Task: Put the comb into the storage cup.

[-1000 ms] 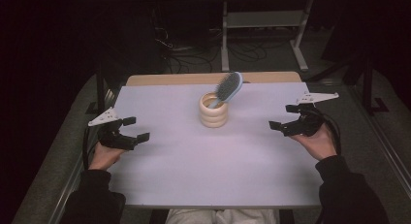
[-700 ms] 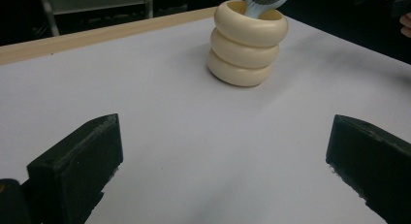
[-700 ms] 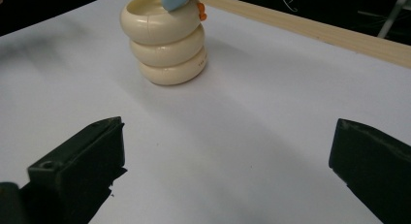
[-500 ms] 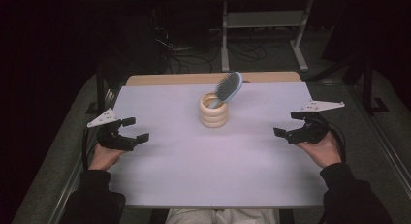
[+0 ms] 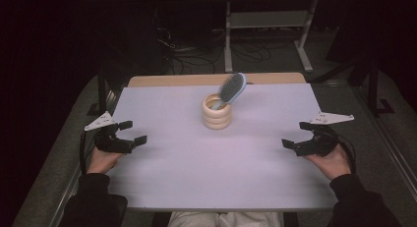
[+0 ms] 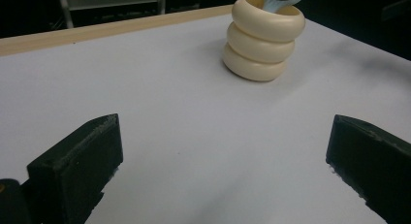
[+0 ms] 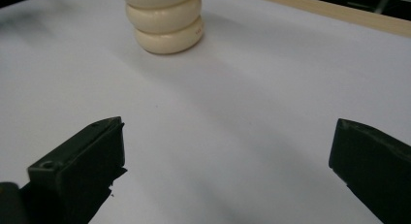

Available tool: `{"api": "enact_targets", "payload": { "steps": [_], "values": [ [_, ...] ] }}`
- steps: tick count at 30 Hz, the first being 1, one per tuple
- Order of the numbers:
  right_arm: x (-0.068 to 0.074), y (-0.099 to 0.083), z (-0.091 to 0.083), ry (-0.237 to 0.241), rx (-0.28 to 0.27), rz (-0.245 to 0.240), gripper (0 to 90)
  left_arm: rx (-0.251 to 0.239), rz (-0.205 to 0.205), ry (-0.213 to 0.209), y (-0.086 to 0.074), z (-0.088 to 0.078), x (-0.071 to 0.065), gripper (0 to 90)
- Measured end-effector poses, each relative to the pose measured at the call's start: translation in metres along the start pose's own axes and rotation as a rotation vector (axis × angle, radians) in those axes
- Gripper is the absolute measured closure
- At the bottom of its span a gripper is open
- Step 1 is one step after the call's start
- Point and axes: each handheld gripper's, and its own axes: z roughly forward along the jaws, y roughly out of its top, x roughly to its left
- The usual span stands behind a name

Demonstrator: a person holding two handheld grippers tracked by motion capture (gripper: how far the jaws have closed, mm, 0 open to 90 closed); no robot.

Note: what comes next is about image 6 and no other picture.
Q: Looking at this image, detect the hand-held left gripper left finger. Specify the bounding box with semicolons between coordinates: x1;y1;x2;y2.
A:
20;112;124;224

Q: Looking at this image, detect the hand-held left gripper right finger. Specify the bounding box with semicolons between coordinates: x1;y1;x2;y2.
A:
325;113;411;224

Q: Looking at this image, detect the cream ringed holder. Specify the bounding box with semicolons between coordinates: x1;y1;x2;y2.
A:
221;0;306;82

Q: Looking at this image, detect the metal stand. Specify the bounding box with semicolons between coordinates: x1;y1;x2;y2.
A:
57;0;168;29

